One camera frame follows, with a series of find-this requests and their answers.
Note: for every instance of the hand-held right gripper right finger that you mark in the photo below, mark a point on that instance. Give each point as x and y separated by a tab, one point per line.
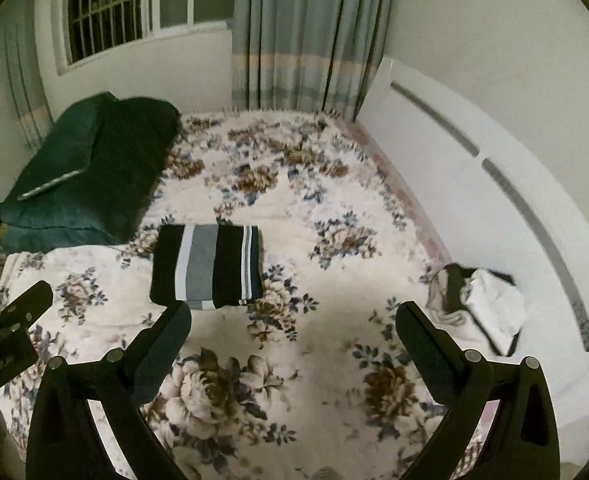
419	340

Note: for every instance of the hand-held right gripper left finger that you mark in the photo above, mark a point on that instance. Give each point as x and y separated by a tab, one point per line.
169	330

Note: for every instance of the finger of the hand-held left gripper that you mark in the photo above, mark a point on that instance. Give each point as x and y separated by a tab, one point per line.
24	305

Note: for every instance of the black grey striped garment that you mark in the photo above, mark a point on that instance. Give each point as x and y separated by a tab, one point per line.
199	265

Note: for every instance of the white and black garment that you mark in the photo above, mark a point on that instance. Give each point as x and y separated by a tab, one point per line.
494	310

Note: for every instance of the grey flat bar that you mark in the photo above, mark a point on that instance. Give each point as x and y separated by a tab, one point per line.
49	186

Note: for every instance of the white floral blanket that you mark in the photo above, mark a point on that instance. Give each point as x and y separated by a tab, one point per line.
284	210

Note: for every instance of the dark green pillow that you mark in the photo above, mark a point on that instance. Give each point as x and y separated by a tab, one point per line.
99	150

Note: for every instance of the white bed headboard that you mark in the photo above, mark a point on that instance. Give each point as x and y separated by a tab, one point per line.
424	160

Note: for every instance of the grey striped curtain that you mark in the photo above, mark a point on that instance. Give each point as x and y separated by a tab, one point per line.
299	35
27	105

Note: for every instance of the window with metal grille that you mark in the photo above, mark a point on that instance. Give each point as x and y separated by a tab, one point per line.
109	5

